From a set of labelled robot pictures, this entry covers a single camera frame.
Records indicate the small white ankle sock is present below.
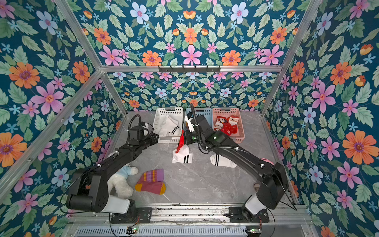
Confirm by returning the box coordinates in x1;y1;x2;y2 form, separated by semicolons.
159;127;169;138

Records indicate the red white striped santa sock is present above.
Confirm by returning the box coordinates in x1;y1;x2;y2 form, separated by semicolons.
213;116;227;131

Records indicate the purple striped sock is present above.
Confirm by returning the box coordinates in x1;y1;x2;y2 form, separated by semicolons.
135;169;166;195

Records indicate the plain red sock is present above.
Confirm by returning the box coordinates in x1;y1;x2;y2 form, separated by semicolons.
221;122;238;136

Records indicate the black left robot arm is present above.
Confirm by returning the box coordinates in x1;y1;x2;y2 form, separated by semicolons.
66;126;159;214

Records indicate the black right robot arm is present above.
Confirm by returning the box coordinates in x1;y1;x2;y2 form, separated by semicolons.
184;113;289;215

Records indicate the light blue plastic basket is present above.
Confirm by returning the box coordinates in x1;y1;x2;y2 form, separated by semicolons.
184;108;214;145

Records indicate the white plastic basket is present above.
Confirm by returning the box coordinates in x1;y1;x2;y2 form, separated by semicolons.
153;107;184;143

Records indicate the pink plastic basket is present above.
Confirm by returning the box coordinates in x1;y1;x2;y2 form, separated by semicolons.
212;108;245;143

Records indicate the white teddy bear blue sweater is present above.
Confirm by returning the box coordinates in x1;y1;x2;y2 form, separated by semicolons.
108;165;139;199

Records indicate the pink alarm clock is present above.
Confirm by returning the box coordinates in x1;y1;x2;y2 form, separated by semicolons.
261;159;275;165

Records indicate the black hook rail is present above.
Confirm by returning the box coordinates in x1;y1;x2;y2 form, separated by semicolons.
158;66;221;73

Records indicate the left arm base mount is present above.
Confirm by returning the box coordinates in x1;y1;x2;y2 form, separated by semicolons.
111;207;153;224

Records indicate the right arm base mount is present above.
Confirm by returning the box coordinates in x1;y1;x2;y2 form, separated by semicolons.
224;206;269;223

